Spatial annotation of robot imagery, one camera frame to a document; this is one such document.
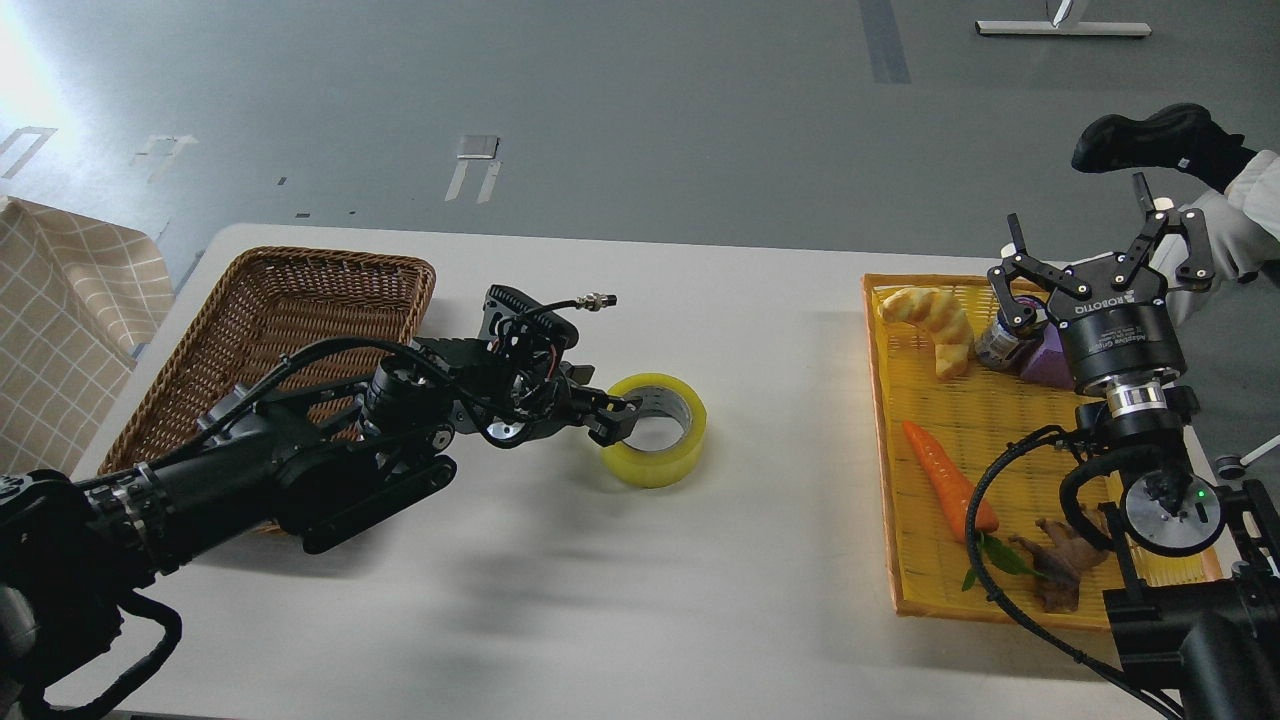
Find toy croissant bread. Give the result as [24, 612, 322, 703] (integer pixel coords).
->
[878, 287, 977, 380]

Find beige checkered cloth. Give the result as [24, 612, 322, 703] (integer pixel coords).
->
[1, 197, 174, 474]

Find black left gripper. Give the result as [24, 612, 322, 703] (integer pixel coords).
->
[454, 345, 640, 448]

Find small dark jar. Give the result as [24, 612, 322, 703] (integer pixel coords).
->
[975, 295, 1048, 374]

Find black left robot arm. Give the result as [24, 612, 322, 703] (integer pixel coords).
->
[1, 284, 643, 719]

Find white trouser leg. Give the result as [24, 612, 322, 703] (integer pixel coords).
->
[1165, 150, 1279, 325]

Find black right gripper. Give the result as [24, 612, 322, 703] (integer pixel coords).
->
[987, 172, 1219, 393]

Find white metal stand base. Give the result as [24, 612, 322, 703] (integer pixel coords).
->
[974, 1, 1152, 38]

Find yellow plastic tray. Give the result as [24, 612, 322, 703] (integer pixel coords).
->
[863, 274, 1222, 632]

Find yellow tape roll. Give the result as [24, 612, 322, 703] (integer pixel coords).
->
[600, 373, 708, 489]

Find black shoe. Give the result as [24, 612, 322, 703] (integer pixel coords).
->
[1070, 102, 1258, 193]

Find brown wicker basket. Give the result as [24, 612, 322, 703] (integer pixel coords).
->
[99, 247, 436, 474]

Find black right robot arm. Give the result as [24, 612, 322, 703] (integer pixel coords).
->
[963, 173, 1279, 719]

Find brown dried root toy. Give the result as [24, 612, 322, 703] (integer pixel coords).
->
[1009, 518, 1110, 614]

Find purple block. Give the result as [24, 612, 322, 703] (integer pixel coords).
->
[1018, 322, 1074, 391]

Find toy orange carrot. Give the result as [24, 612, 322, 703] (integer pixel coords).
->
[900, 420, 1042, 578]

